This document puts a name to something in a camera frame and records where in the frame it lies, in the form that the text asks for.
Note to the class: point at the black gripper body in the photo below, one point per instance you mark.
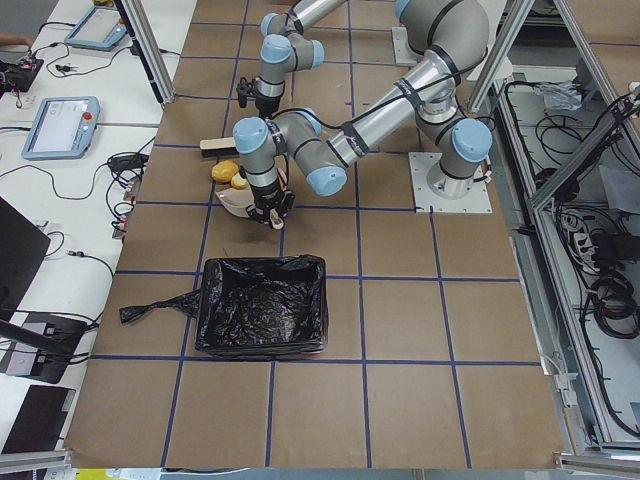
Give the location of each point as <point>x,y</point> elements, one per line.
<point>264,195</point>
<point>265,103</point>

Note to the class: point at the beige plastic dustpan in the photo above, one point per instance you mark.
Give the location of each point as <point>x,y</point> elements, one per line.
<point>236,201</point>

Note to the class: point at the bread roll half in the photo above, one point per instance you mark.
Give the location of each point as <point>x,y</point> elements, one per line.
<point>239,182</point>

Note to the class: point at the whole bread roll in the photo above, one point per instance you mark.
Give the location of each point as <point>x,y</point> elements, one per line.
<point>224,171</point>

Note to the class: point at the beige hand brush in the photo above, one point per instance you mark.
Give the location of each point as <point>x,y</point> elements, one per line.
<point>220,147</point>

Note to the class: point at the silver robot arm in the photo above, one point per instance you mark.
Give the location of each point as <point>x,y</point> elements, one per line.
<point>284,50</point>
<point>452,39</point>

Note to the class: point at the bin with black bag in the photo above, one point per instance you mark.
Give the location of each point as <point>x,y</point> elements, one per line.
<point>270,306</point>

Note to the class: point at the far teach pendant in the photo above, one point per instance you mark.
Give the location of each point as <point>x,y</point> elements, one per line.
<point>101,29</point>

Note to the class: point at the teach pendant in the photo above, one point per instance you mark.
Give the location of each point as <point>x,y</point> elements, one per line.
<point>63,128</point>
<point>101,29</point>

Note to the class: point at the near teach pendant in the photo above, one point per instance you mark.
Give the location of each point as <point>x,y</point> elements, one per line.
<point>63,128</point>

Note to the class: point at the black monitor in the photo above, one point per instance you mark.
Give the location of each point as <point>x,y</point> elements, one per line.
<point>44,345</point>

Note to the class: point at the aluminium frame post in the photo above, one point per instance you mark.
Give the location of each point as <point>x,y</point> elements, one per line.
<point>139,29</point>

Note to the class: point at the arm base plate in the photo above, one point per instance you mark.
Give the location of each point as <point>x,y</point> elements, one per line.
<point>434,192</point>
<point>403,54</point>

